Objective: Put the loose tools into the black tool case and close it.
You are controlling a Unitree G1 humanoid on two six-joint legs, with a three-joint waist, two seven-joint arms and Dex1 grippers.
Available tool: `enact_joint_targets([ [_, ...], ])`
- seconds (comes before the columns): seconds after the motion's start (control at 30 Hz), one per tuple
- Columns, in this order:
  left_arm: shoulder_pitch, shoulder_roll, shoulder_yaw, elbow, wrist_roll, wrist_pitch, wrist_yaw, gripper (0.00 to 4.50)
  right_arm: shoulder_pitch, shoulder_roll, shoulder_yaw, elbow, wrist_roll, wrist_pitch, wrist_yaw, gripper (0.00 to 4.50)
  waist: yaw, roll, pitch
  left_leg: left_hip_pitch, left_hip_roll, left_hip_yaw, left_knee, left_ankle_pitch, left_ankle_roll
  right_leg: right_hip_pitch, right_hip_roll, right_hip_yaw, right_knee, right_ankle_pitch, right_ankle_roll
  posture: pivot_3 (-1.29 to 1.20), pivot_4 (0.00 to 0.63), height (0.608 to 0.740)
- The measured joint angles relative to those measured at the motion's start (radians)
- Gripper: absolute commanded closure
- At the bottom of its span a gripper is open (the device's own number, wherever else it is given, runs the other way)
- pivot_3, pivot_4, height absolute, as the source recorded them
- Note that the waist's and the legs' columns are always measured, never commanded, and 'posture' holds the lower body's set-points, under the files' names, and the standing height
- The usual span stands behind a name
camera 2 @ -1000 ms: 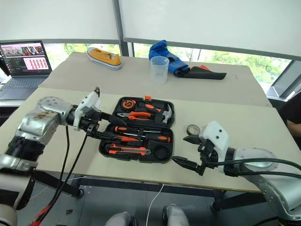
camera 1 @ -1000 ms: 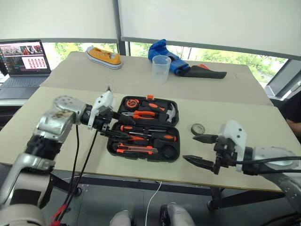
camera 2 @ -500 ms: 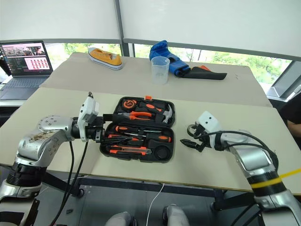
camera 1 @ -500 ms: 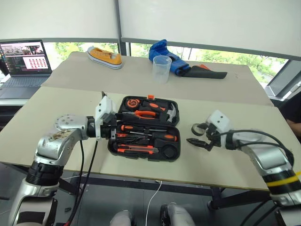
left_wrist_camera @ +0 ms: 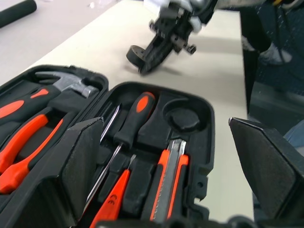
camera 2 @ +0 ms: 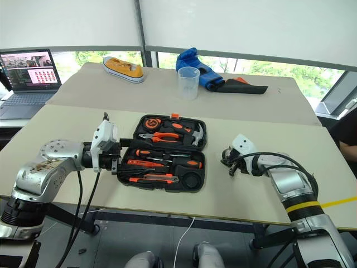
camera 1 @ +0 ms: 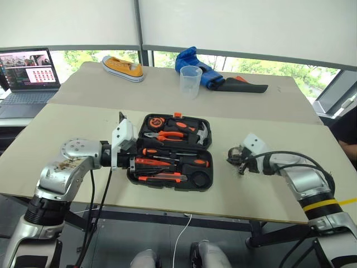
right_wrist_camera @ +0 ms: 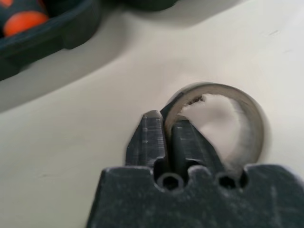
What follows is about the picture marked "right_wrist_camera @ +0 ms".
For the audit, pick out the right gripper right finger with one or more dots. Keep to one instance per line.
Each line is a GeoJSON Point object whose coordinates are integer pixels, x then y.
{"type": "Point", "coordinates": [187, 147]}

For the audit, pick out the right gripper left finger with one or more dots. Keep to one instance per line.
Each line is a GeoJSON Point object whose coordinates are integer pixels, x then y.
{"type": "Point", "coordinates": [147, 142]}

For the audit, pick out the black electrical tape roll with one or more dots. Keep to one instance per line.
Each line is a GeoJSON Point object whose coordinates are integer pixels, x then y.
{"type": "Point", "coordinates": [237, 97]}

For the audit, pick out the short Phillips screwdriver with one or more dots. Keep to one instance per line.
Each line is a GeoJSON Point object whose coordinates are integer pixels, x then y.
{"type": "Point", "coordinates": [23, 23]}

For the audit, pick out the black plastic tool case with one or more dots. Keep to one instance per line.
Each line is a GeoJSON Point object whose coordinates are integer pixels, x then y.
{"type": "Point", "coordinates": [71, 28]}

